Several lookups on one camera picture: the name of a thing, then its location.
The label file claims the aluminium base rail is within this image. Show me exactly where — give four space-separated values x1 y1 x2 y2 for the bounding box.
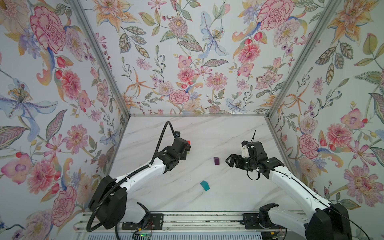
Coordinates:
73 211 310 233

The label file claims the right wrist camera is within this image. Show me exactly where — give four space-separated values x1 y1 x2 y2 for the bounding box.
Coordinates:
241 145 250 158

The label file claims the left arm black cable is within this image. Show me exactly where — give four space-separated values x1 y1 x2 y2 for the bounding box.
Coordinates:
86 121 181 233

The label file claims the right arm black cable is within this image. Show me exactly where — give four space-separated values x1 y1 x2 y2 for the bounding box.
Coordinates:
246 130 371 240

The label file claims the purple wood block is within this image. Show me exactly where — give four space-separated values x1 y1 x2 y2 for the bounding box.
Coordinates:
214 157 220 166

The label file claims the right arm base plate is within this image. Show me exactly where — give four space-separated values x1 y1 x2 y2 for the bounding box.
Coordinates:
240 213 286 231

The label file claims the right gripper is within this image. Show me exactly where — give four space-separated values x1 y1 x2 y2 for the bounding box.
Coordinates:
225 154 256 171

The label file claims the teal wood block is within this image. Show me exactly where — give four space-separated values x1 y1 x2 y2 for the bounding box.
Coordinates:
200 181 210 192

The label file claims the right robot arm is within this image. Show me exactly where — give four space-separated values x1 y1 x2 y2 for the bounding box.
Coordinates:
226 141 353 240

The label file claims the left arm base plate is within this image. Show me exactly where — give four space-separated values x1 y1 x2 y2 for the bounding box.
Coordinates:
122 213 164 230

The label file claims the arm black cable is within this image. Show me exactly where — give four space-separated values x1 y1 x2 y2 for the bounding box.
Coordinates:
86 121 181 233
246 130 371 240

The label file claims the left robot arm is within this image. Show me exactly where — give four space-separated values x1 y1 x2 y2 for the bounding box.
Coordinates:
86 138 191 233

